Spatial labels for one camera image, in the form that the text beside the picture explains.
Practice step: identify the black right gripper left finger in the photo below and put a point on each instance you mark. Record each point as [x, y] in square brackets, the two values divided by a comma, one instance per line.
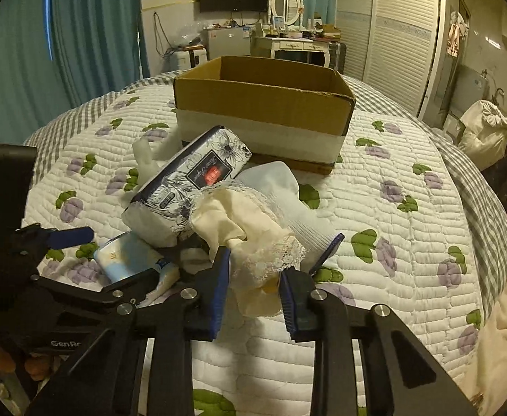
[131, 344]

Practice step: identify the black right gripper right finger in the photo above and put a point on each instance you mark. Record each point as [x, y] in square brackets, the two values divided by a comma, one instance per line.
[400, 376]

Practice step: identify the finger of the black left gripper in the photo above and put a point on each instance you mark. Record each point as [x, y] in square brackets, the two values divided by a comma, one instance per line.
[132, 290]
[33, 241]

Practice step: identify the light blue tissue pack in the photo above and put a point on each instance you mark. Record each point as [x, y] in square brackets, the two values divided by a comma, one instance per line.
[127, 255]

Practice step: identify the floral tissue paper pack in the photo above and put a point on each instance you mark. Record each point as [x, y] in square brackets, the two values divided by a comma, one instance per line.
[160, 211]

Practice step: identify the cream lace cloth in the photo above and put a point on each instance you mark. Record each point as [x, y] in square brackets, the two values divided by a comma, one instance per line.
[239, 218]

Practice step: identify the white knotted sock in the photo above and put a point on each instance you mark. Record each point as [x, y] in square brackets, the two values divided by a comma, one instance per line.
[146, 165]

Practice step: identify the white floral quilt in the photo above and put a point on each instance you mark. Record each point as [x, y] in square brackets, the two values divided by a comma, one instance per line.
[406, 240]

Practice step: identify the grey checked bed sheet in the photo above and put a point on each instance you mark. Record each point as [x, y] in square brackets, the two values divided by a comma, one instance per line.
[484, 211]

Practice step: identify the teal window curtain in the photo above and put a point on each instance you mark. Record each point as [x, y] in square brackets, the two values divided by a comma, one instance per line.
[57, 54]

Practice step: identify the white suitcase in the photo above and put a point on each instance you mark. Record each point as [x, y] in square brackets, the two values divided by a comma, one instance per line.
[187, 58]

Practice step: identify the brown cardboard box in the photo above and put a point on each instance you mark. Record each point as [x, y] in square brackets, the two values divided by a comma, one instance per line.
[282, 110]

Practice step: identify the white stuffed laundry bag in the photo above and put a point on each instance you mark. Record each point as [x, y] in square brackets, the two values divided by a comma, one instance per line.
[484, 138]

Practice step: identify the silver mini fridge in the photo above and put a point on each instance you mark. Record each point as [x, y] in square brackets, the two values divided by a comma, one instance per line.
[233, 41]

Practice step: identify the white dressing table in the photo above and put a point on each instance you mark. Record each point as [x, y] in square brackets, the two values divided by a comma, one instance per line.
[270, 46]

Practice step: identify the white oval vanity mirror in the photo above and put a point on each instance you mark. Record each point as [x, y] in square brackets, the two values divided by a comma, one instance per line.
[286, 12]

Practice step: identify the white sliding wardrobe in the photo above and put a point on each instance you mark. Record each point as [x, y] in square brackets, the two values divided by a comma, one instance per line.
[391, 46]

